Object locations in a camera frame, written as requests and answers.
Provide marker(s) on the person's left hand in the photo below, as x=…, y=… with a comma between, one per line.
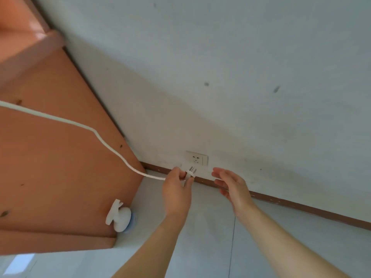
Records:
x=176, y=196

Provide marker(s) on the person's right hand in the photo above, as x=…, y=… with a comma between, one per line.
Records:
x=236, y=191

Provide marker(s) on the person's left forearm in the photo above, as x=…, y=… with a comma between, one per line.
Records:
x=153, y=249

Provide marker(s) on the person's right forearm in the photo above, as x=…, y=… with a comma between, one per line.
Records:
x=289, y=249

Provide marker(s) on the brown baseboard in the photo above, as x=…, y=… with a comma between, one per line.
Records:
x=304, y=206

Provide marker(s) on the orange wooden table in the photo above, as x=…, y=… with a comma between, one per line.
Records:
x=58, y=176

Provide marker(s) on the white wall outlet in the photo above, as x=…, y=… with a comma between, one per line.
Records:
x=197, y=158

